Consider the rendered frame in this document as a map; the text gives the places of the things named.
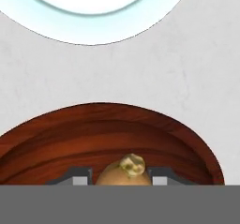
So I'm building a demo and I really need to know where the white bowl with blue rim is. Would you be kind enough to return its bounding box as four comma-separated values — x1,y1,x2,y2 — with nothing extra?
0,0,193,46

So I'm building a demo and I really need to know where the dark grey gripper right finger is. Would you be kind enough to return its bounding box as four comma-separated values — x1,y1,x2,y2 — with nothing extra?
147,166,197,187

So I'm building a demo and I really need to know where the brown wooden plate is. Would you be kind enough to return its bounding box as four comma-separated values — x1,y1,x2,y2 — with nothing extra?
0,101,226,187

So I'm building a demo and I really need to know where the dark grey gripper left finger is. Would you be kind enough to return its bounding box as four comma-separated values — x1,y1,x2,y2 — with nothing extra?
45,166,94,187

